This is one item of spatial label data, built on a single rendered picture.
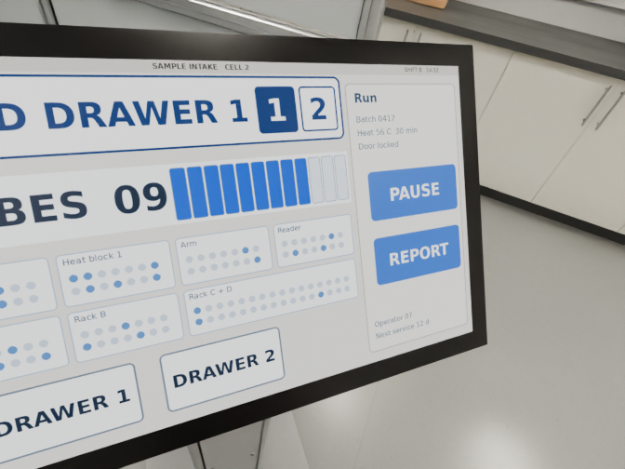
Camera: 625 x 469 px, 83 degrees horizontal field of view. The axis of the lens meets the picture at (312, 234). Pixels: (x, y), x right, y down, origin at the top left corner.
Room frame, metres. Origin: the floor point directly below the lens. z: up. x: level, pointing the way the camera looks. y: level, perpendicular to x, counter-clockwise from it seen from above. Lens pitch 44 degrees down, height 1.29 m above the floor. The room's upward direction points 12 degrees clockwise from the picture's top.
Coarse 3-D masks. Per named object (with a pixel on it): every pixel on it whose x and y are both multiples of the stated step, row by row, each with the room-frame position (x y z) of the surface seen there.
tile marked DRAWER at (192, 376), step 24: (240, 336) 0.14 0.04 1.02; (264, 336) 0.15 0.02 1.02; (168, 360) 0.11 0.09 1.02; (192, 360) 0.12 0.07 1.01; (216, 360) 0.12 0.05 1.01; (240, 360) 0.13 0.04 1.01; (264, 360) 0.13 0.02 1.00; (168, 384) 0.10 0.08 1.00; (192, 384) 0.10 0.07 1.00; (216, 384) 0.11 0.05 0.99; (240, 384) 0.12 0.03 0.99; (264, 384) 0.12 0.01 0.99; (168, 408) 0.09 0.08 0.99
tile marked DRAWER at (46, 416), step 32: (64, 384) 0.08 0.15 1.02; (96, 384) 0.09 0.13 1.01; (128, 384) 0.09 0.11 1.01; (0, 416) 0.06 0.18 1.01; (32, 416) 0.06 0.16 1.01; (64, 416) 0.07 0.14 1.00; (96, 416) 0.07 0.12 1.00; (128, 416) 0.08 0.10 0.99; (0, 448) 0.04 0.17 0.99; (32, 448) 0.05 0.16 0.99
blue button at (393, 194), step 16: (368, 176) 0.27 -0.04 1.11; (384, 176) 0.28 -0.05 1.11; (400, 176) 0.28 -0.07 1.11; (416, 176) 0.29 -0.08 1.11; (432, 176) 0.30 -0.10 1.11; (448, 176) 0.31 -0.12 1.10; (368, 192) 0.26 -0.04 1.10; (384, 192) 0.27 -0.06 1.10; (400, 192) 0.27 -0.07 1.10; (416, 192) 0.28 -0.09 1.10; (432, 192) 0.29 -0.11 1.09; (448, 192) 0.30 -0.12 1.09; (384, 208) 0.26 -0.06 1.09; (400, 208) 0.26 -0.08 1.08; (416, 208) 0.27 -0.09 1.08; (432, 208) 0.28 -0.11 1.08; (448, 208) 0.29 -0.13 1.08
